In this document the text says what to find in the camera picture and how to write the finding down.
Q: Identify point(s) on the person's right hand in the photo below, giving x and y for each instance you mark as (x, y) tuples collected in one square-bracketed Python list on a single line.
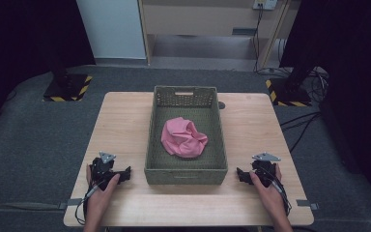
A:
[(269, 196)]

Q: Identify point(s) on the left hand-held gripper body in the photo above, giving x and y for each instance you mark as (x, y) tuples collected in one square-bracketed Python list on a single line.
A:
[(102, 169)]

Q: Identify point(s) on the white panel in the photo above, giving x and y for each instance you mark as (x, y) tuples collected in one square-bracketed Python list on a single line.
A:
[(112, 29)]

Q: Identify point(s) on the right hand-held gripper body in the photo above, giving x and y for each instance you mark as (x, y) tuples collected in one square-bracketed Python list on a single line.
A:
[(264, 170)]

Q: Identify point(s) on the black stand base striped edge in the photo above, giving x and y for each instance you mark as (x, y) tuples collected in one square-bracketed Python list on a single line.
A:
[(67, 88), (290, 93)]

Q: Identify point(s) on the green perforated storage basket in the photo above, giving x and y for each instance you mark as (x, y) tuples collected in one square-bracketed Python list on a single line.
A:
[(185, 151)]

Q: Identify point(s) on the black round table grommet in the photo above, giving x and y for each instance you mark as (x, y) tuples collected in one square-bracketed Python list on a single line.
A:
[(221, 105)]

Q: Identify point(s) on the white power socket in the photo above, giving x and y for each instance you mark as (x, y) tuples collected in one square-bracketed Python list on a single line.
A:
[(264, 4)]

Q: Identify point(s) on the pink cloth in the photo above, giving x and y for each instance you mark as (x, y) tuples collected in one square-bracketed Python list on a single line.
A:
[(183, 138)]

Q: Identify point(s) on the person's left hand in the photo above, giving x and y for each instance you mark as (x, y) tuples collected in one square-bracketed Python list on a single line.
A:
[(100, 196)]

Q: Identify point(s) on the dark curtain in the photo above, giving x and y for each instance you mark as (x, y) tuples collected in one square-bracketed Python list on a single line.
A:
[(22, 48), (354, 80)]

